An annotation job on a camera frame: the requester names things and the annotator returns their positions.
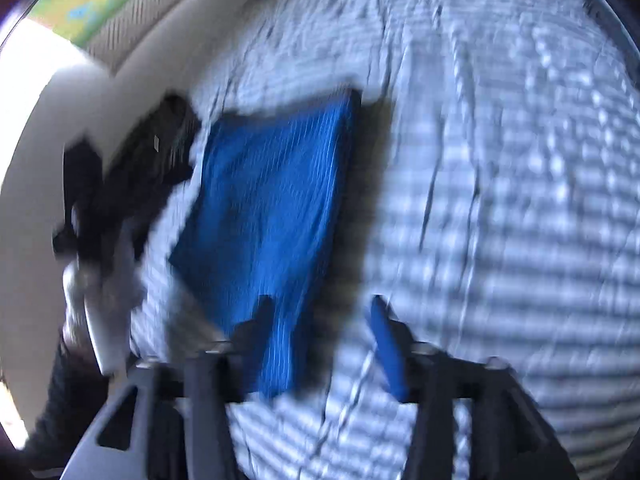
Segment blue striped shirt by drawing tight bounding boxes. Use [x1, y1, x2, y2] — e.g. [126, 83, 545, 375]
[167, 87, 363, 399]

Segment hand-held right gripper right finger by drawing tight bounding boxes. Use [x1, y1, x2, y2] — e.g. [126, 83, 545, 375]
[364, 294, 581, 480]

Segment blue white striped bed quilt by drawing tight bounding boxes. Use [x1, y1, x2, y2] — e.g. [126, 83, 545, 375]
[129, 0, 640, 480]

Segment black crumpled garment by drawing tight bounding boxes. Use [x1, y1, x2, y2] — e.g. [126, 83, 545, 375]
[97, 92, 203, 221]

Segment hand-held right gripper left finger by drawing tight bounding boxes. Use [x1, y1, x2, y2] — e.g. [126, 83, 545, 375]
[65, 294, 281, 480]

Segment person's left forearm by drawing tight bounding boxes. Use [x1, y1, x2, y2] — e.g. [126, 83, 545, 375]
[61, 255, 147, 377]

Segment dark cloth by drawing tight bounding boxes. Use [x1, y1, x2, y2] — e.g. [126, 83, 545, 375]
[20, 330, 132, 472]

